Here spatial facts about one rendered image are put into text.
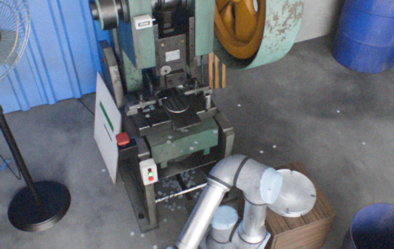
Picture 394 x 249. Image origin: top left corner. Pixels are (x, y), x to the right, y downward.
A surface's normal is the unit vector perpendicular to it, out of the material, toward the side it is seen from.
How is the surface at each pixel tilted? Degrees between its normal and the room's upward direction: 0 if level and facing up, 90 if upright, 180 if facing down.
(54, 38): 90
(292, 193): 0
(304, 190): 0
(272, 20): 85
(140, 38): 90
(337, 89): 0
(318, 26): 90
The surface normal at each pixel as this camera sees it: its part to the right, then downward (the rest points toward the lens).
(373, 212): 0.06, 0.65
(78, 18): 0.39, 0.63
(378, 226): -0.23, 0.63
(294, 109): 0.00, -0.73
